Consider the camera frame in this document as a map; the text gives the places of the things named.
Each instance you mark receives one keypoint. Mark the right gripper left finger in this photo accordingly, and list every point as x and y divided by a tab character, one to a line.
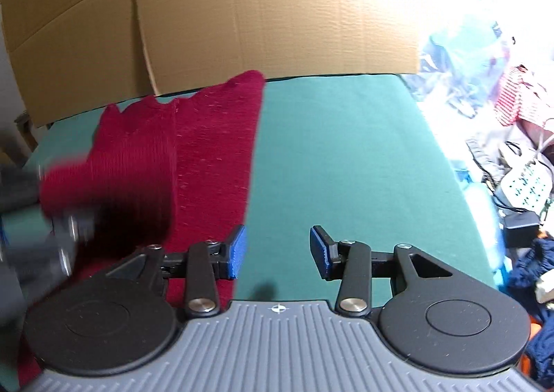
202	266

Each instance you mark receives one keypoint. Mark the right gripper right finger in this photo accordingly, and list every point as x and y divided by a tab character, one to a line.
354	264

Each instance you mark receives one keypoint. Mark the red knit sweater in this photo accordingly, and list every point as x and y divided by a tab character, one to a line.
171	173

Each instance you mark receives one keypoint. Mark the green table cloth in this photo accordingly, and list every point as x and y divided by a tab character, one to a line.
350	153

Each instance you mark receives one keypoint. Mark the pile of clutter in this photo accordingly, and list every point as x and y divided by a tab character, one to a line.
490	109

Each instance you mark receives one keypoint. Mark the large cardboard sheet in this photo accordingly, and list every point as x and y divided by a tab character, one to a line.
70	56

